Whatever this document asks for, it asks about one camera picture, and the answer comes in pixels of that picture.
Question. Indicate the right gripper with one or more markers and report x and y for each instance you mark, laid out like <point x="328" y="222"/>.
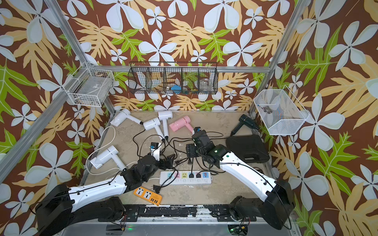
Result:
<point x="190" y="149"/>

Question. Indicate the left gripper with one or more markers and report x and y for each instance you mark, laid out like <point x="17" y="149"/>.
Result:
<point x="169" y="162"/>

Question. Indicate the white multicolour power strip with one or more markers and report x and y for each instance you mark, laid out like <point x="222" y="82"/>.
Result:
<point x="184" y="178"/>

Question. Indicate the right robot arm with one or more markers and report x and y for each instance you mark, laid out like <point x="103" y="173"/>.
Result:
<point x="275" y="200"/>

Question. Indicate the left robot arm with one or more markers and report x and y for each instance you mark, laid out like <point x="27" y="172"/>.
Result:
<point x="64" y="206"/>

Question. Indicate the black plug on orange strip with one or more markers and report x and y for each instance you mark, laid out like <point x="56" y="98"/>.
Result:
<point x="157" y="188"/>

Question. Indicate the pink hair dryer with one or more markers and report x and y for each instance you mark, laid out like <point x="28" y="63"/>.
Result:
<point x="182" y="122"/>

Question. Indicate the orange power strip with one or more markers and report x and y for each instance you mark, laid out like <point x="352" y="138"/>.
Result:
<point x="147" y="195"/>

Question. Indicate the white hair dryer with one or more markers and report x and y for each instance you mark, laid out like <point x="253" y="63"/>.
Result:
<point x="108" y="154"/>
<point x="123" y="115"/>
<point x="164" y="116"/>
<point x="154" y="124"/>

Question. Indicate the black plastic tool case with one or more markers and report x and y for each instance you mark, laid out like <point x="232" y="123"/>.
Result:
<point x="248" y="148"/>

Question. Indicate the black hair dryer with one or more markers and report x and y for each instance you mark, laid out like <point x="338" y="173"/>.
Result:
<point x="247" y="121"/>

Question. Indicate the blue object in basket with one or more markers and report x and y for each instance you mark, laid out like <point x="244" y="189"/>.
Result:
<point x="176" y="89"/>

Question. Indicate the white hair dryer far left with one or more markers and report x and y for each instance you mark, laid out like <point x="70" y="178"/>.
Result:
<point x="123" y="115"/>

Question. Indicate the white hair dryer near left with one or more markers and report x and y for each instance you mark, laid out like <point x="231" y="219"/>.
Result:
<point x="108" y="154"/>

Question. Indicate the metal clip in basket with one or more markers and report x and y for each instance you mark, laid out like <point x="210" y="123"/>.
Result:
<point x="267" y="109"/>

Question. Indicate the white mesh basket right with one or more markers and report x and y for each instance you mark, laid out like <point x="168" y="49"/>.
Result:
<point x="288" y="114"/>

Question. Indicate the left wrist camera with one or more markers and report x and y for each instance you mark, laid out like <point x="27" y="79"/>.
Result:
<point x="155" y="150"/>

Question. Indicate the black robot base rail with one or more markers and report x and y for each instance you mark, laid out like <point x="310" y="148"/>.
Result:
<point x="213" y="212"/>

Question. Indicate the black wire basket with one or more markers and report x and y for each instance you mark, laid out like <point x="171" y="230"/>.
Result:
<point x="159" y="77"/>

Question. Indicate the white wire basket left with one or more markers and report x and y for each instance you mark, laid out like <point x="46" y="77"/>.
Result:
<point x="89" y="85"/>

